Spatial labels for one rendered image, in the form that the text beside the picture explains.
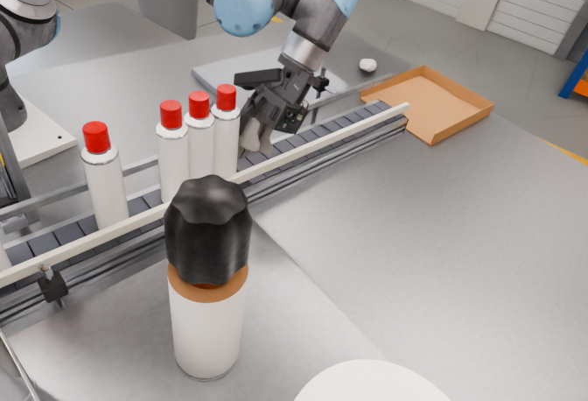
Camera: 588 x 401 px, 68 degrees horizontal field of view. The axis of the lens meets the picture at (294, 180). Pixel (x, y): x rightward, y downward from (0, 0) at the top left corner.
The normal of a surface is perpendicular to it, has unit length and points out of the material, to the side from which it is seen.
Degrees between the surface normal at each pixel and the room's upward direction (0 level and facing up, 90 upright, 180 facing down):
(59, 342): 0
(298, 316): 0
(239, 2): 88
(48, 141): 3
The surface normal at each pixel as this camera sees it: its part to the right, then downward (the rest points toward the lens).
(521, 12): -0.61, 0.47
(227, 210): 0.37, -0.55
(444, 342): 0.14, -0.73
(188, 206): -0.10, -0.59
